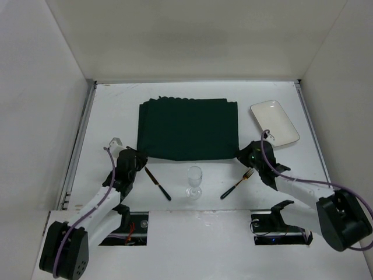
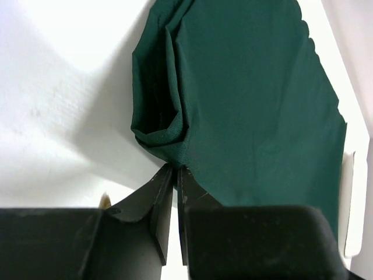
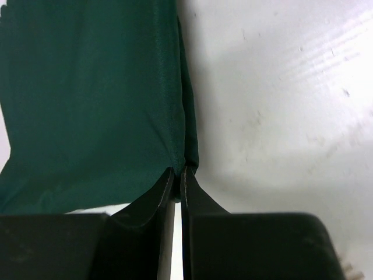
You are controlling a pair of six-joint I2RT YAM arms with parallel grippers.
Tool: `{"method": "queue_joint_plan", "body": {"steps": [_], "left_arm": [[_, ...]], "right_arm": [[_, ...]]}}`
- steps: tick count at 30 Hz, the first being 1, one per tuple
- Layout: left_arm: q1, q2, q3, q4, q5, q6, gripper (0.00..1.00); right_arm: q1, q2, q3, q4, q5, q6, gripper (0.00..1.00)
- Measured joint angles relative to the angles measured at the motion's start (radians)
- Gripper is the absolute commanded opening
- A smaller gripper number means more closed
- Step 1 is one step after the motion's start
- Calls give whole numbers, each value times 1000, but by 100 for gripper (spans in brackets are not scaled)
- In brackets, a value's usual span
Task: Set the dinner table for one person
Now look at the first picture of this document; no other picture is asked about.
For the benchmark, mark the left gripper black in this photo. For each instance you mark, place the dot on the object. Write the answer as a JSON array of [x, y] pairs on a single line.
[[140, 159]]

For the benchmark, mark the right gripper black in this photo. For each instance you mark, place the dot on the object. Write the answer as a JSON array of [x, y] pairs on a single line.
[[243, 156]]

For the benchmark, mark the gold fork dark green handle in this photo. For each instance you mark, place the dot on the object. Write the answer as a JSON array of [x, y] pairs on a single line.
[[246, 176]]

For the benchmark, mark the gold knife dark green handle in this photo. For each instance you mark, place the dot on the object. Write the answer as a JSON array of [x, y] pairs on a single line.
[[154, 180]]

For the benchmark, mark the white rectangular plate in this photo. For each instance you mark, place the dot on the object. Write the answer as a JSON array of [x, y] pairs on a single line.
[[271, 116]]

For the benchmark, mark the dark green cloth placemat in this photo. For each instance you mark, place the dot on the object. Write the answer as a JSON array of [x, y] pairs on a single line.
[[177, 129]]

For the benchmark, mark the clear wine glass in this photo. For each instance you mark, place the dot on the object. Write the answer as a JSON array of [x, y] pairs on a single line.
[[195, 175]]

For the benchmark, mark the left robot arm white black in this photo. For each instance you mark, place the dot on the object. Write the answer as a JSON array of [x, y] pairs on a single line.
[[67, 244]]

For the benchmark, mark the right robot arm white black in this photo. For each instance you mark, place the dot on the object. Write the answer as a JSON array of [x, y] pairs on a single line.
[[331, 211]]

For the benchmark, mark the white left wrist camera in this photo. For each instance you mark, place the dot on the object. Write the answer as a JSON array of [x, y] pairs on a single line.
[[115, 144]]

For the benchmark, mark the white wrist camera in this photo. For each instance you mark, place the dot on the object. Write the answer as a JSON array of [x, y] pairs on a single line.
[[269, 137], [115, 144]]

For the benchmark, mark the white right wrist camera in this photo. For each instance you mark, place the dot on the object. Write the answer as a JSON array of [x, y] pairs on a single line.
[[269, 137]]

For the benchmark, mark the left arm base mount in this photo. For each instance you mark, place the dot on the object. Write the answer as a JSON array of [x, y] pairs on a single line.
[[134, 233]]

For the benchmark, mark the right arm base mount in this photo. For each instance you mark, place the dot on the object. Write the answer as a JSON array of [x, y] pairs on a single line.
[[269, 230]]

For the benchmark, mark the left aluminium table rail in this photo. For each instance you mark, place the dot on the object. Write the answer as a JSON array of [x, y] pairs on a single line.
[[77, 146]]

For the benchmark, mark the aluminium table rail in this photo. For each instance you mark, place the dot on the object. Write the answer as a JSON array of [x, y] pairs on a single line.
[[311, 127], [77, 146]]

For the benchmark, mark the right aluminium table rail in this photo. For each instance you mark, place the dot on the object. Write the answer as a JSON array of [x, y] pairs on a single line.
[[311, 127]]

